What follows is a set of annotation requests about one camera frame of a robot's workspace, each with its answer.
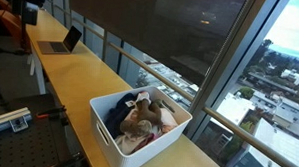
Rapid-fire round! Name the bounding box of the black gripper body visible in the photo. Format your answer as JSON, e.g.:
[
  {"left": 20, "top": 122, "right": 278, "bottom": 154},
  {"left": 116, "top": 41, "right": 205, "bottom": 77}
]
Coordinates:
[{"left": 23, "top": 6, "right": 39, "bottom": 27}]

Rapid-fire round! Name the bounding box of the navy blue cloth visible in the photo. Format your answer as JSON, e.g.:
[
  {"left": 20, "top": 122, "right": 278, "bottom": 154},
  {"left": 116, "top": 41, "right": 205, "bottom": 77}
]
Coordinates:
[{"left": 103, "top": 91, "right": 138, "bottom": 140}]

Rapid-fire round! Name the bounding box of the pale pink thin cloth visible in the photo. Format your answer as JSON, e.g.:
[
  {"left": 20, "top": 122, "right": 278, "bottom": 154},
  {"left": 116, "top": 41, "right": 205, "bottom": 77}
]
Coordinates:
[{"left": 122, "top": 90, "right": 180, "bottom": 136}]

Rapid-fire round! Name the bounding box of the white plastic storage container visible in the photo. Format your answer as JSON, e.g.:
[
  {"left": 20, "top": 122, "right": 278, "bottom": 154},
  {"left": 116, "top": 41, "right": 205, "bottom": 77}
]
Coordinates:
[{"left": 87, "top": 83, "right": 194, "bottom": 167}]

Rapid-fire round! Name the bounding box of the orange chair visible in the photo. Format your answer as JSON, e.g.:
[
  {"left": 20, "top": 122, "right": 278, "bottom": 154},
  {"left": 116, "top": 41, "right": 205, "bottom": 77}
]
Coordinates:
[{"left": 0, "top": 0, "right": 34, "bottom": 53}]

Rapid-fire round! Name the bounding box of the silver laptop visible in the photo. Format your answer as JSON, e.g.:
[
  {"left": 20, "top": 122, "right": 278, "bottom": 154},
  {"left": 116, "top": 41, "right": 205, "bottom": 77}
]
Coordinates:
[{"left": 35, "top": 24, "right": 83, "bottom": 56}]

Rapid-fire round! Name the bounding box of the white table leg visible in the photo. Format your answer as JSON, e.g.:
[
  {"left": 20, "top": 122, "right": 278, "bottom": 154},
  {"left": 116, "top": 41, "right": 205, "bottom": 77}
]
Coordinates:
[{"left": 28, "top": 43, "right": 49, "bottom": 96}]

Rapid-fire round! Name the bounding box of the red black clamp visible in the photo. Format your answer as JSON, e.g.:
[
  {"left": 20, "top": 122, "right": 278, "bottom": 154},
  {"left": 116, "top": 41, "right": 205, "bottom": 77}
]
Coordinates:
[{"left": 34, "top": 104, "right": 68, "bottom": 122}]

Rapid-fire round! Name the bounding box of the dark roller blind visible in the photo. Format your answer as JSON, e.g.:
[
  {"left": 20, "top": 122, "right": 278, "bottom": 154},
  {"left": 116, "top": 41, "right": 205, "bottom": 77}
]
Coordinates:
[{"left": 65, "top": 0, "right": 250, "bottom": 88}]

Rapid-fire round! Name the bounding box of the black perforated breadboard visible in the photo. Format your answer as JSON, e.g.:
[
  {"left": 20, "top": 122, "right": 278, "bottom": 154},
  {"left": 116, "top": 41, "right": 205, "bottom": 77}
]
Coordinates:
[{"left": 0, "top": 91, "right": 90, "bottom": 167}]

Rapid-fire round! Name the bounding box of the metal window handrail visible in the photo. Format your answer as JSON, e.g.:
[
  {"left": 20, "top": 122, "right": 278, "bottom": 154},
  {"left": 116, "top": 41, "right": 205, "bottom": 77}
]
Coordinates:
[{"left": 36, "top": 0, "right": 299, "bottom": 167}]

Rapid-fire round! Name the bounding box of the black camera tripod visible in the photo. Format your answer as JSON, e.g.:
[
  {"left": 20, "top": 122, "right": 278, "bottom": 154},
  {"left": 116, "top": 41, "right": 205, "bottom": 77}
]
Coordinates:
[{"left": 0, "top": 1, "right": 32, "bottom": 57}]

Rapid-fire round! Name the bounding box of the aluminium extrusion rail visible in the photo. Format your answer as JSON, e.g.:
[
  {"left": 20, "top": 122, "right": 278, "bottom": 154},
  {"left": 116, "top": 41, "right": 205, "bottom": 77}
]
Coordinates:
[{"left": 0, "top": 106, "right": 33, "bottom": 138}]

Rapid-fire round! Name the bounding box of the blind bead chain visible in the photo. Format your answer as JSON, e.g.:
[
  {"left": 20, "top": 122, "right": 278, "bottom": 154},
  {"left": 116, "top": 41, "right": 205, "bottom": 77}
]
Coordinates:
[{"left": 205, "top": 0, "right": 252, "bottom": 79}]

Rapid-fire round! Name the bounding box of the grey window frame post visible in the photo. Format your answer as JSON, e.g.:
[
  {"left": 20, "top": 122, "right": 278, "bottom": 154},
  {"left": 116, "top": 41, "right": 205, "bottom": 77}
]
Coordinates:
[{"left": 181, "top": 0, "right": 291, "bottom": 146}]

